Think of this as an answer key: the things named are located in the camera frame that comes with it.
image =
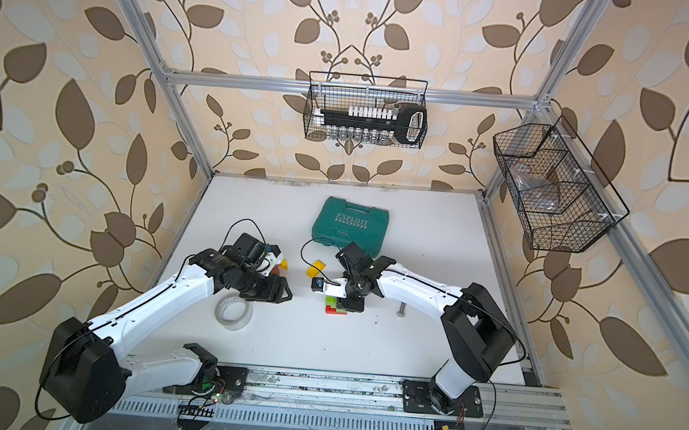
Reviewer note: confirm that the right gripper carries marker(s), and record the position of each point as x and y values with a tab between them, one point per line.
353	305

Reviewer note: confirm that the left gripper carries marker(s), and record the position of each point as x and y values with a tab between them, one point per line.
273	292

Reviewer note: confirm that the green lego brick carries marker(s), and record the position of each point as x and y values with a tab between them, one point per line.
331	303

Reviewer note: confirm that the red lego brick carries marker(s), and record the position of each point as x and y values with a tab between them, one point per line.
335	311

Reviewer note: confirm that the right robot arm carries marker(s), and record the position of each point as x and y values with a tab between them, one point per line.
478	333

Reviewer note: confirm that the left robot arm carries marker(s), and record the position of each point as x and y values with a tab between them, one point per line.
89	367

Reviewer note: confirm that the clear tape roll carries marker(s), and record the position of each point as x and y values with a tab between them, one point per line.
233	313

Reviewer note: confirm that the green tool case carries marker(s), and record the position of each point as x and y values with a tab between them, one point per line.
341	222

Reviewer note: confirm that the steel hex bolt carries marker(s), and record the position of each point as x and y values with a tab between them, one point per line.
401	310

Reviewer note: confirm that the clear plastic bag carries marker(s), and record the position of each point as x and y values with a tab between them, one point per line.
536	193

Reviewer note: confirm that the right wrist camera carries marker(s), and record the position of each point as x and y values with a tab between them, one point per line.
329	287

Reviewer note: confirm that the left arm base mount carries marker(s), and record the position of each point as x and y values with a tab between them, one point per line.
222	383

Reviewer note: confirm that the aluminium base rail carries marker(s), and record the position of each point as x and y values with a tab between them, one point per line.
501	404

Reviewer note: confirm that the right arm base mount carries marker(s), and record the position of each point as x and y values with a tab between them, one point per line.
421	397

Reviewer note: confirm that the black socket set rail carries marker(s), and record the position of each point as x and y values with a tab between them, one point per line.
402	124

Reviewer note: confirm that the back wire basket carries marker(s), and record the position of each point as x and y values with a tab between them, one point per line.
327	90

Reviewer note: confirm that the wire basket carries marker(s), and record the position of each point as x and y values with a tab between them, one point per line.
327	90
564	199

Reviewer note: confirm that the right wire basket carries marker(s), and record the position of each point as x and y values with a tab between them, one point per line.
564	199

